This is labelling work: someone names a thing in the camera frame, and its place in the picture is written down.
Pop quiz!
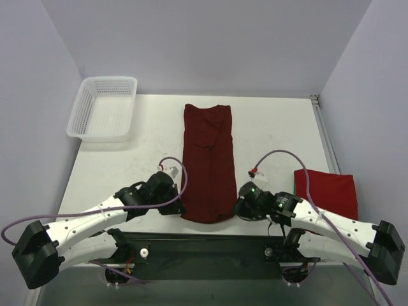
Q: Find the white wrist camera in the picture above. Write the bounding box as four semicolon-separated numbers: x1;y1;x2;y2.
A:
157;164;179;179
248;168;268;184

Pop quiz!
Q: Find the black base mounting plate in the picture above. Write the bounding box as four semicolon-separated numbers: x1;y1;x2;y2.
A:
98;232;319;281

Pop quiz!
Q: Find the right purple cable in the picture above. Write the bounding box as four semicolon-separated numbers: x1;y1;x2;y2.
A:
250;149;395;306

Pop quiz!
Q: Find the aluminium right side rail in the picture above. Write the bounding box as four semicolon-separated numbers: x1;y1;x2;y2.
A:
309;95;341;174

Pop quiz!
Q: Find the folded bright red t shirt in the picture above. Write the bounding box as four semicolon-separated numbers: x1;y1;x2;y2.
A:
307;170;359;220

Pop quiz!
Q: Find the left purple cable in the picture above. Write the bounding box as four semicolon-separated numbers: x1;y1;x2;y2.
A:
1;156;188;284

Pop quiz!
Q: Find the purple cable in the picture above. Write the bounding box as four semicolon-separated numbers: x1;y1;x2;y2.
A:
1;156;188;284
250;149;395;306

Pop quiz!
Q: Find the dark red t shirt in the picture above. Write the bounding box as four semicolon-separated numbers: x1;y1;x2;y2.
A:
181;104;237;224

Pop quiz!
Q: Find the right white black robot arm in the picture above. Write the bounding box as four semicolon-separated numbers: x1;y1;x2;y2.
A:
233;181;405;286

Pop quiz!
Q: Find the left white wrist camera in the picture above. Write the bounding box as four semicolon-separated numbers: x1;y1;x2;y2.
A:
157;164;179;179

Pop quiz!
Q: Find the white plastic mesh basket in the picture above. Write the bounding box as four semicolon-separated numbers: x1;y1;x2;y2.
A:
66;76;138;143

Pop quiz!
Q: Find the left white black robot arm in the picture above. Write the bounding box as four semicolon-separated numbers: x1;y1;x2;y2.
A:
12;171;187;289

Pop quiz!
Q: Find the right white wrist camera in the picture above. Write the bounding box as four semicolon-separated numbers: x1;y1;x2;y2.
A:
248;168;268;184

